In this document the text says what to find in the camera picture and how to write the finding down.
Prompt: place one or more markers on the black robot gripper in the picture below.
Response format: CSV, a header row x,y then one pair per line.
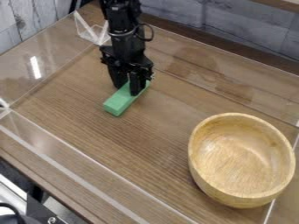
x,y
125,58

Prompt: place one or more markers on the green rectangular block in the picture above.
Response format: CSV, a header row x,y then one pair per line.
x,y
121,100

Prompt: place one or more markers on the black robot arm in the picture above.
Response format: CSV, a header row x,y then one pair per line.
x,y
122,13

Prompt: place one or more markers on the wooden bowl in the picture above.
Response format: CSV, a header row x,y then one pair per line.
x,y
241,159

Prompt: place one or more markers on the clear acrylic tray walls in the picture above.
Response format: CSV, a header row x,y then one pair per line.
x,y
118,168

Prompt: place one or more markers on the clear acrylic corner bracket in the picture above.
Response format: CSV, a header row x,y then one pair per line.
x,y
95,33

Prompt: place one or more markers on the black metal clamp bracket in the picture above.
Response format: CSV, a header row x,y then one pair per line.
x,y
39,214

